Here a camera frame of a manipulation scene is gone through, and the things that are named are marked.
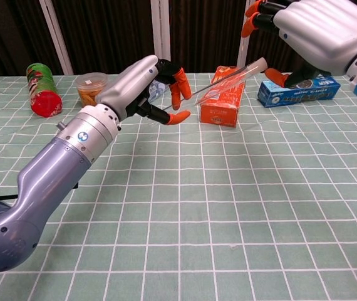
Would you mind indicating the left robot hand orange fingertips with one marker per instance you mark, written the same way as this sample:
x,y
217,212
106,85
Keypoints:
x,y
131,84

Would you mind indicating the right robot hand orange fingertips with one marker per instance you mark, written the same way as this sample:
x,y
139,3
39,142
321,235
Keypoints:
x,y
322,31

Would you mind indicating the clear glass test tube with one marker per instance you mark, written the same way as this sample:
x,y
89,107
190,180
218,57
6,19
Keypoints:
x,y
228,80

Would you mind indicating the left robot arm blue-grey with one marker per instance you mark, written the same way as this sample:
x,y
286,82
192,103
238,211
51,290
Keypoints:
x,y
50,175

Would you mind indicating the clear plastic water bottle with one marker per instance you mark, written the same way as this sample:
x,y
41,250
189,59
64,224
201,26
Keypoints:
x,y
156,91

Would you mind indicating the clear jar of rubber bands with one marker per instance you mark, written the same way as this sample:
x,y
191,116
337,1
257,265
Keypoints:
x,y
87,89

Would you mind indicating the dark pleated curtain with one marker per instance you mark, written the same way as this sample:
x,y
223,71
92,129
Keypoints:
x,y
112,31

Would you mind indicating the blue cookie box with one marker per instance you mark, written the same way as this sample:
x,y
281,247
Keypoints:
x,y
307,95

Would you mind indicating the green chips can red lid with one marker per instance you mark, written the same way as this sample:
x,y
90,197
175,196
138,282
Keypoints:
x,y
42,91

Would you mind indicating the orange cardboard box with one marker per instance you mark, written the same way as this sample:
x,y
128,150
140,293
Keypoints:
x,y
219,113

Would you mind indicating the green checked tablecloth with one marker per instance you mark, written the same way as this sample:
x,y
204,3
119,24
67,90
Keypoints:
x,y
197,219

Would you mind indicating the white screen frame post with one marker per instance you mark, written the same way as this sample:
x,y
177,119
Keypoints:
x,y
160,31
244,47
56,37

